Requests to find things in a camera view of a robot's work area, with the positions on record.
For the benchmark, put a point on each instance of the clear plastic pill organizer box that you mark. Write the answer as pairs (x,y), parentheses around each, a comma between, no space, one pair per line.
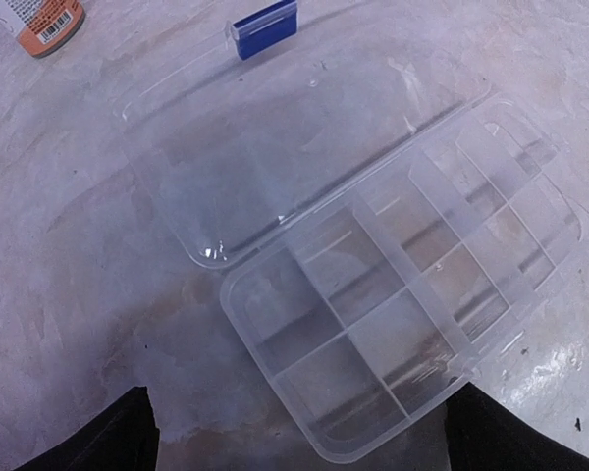
(384,217)

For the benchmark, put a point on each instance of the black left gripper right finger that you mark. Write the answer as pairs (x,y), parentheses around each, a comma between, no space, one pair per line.
(483,435)

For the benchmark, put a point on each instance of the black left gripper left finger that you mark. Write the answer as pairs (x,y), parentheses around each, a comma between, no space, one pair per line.
(124,436)

